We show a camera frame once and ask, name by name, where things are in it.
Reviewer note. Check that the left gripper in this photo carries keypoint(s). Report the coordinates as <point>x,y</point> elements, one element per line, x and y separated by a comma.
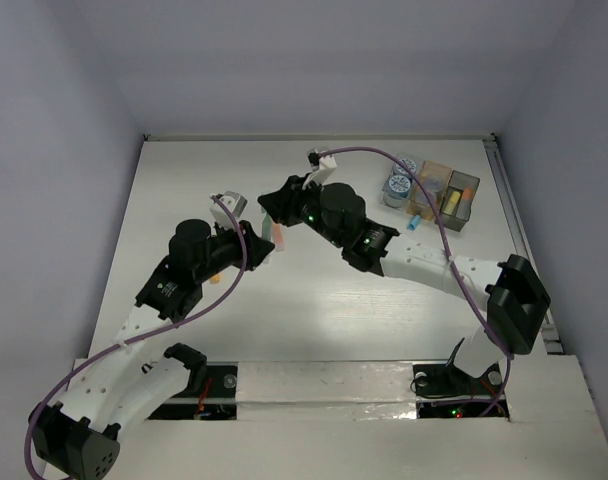
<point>257,247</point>

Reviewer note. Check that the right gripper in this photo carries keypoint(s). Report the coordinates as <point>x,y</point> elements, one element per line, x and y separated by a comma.
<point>283,202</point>

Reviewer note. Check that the blue lid jar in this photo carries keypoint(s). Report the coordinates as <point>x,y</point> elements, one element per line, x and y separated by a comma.
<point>396,191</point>
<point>404,166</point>

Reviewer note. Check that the clear jar blue clips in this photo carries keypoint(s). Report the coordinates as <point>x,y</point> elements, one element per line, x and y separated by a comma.
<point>434,184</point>

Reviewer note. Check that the yellow pencil-shaped highlighter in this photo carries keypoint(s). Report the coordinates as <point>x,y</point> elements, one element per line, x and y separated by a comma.
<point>452,202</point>

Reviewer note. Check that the green pencil-shaped highlighter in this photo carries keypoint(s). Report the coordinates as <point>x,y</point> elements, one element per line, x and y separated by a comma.
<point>266,226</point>

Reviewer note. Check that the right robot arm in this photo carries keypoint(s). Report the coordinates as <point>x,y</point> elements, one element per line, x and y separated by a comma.
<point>509,295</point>

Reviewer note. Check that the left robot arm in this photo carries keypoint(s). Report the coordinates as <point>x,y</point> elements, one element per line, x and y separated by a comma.
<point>79,428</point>

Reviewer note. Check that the pink pencil-shaped highlighter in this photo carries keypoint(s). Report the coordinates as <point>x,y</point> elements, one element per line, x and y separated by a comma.
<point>277,237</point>

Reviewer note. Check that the clear plastic bin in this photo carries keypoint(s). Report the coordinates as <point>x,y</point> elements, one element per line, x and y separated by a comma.
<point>419,163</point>

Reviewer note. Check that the small blue eraser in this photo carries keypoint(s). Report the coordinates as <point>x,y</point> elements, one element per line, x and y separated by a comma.
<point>414,223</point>

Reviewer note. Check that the amber plastic bin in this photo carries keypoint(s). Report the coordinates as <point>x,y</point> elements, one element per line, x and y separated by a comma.
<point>419,203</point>

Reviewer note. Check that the grey plastic bin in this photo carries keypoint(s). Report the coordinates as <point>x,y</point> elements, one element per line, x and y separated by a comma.
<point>458,181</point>

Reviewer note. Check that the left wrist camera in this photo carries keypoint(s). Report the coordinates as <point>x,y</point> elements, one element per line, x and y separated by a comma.
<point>228,204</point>

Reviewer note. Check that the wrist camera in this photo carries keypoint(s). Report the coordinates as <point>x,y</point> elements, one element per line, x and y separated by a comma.
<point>228,204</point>
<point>322,167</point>

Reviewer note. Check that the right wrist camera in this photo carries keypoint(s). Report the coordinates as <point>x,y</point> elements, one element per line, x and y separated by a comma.
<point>322,167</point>

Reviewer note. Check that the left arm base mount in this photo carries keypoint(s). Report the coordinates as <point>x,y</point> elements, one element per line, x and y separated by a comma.
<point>213,400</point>

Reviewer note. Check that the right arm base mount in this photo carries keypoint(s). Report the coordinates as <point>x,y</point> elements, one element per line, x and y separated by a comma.
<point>443,392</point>

